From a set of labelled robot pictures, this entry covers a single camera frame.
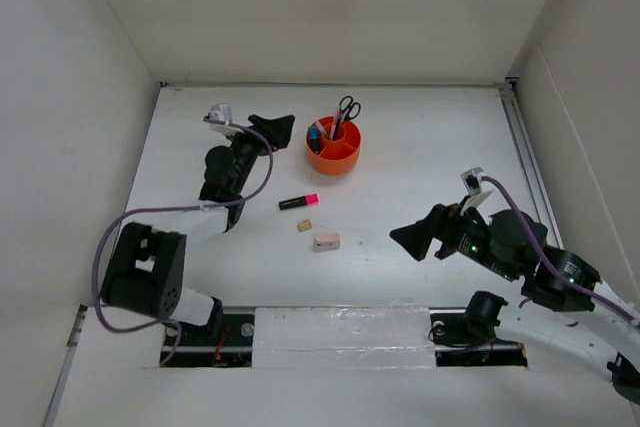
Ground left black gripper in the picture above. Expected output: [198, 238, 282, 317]
[222, 115, 294, 195]

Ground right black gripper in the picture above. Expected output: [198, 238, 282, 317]
[388, 193, 517, 280]

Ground blue capped black highlighter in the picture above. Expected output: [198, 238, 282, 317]
[308, 126, 321, 155]

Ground red clear pen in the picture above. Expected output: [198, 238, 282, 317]
[328, 108, 341, 140]

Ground black gel pen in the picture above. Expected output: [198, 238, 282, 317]
[334, 108, 344, 141]

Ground black handled scissors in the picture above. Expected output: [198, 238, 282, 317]
[338, 95, 362, 124]

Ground green clear pen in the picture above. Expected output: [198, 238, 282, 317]
[314, 121, 328, 138]

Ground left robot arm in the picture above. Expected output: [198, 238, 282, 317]
[92, 113, 295, 344]

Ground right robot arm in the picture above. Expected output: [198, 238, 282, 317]
[390, 204, 639, 404]

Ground orange round divided container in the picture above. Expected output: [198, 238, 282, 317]
[306, 116, 362, 176]

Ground pink capped black highlighter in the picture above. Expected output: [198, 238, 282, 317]
[278, 193, 319, 211]

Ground pink white eraser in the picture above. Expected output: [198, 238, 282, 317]
[313, 233, 341, 251]

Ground small tan eraser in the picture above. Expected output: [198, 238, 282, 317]
[297, 219, 312, 232]

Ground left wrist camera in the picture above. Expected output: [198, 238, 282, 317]
[204, 103, 237, 137]

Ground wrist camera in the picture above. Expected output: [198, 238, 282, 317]
[204, 103, 237, 137]
[460, 167, 492, 214]

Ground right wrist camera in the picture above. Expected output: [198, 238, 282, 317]
[460, 167, 492, 214]

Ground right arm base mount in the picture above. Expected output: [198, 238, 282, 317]
[428, 291, 528, 367]

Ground aluminium rail right side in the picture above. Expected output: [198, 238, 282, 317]
[497, 77, 564, 247]

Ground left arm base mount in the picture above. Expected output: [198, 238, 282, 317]
[160, 299, 256, 368]

